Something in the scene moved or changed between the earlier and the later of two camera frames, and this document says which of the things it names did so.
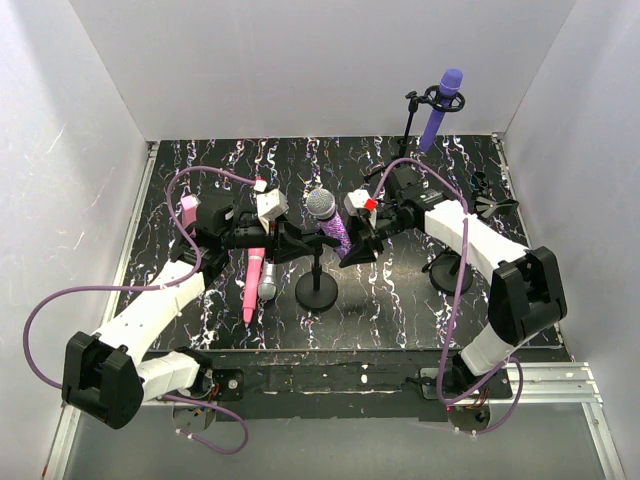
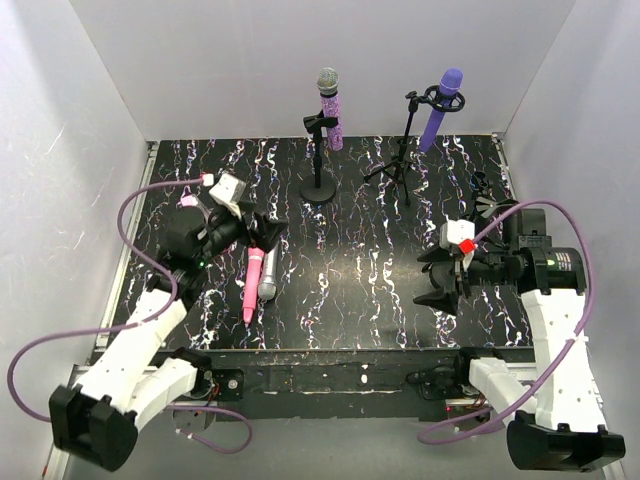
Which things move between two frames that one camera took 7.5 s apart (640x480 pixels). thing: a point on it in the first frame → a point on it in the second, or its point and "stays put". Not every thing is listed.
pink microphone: x=253 y=282 stays put
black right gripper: x=373 y=235 → x=463 y=272
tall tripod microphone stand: x=433 y=98 stays put
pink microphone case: x=189 y=203 stays put
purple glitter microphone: x=322 y=206 → x=327 y=83
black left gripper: x=278 y=240 → x=255 y=226
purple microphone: x=450 y=85 stays put
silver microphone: x=268 y=289 stays put
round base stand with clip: x=317 y=290 → x=319 y=187
